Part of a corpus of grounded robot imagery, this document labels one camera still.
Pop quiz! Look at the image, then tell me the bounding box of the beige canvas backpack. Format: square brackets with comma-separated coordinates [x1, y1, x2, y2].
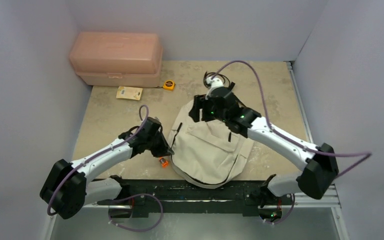
[167, 100, 254, 189]

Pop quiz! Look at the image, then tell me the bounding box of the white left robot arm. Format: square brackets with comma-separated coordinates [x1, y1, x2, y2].
[39, 104, 175, 219]

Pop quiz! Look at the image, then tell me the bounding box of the pink plastic storage box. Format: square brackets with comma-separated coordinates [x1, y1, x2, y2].
[69, 31, 164, 88]

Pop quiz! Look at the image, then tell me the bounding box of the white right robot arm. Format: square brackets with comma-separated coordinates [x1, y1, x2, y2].
[202, 86, 339, 204]

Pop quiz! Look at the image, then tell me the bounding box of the black coiled cable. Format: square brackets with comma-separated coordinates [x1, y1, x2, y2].
[203, 71, 236, 90]

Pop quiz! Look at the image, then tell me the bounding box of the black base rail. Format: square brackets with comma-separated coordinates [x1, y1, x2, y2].
[79, 178, 340, 220]

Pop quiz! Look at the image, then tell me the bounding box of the yellow tape measure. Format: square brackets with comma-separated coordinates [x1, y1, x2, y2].
[162, 80, 176, 91]

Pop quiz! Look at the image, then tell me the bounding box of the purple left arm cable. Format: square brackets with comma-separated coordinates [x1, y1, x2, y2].
[47, 104, 165, 233]

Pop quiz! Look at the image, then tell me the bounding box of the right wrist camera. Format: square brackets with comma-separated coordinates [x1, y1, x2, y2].
[205, 77, 224, 99]

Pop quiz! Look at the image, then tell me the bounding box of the tan paper card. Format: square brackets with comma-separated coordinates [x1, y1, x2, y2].
[116, 86, 143, 101]

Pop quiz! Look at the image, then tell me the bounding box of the orange pencil sharpener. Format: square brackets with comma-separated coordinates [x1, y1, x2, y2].
[159, 157, 169, 168]

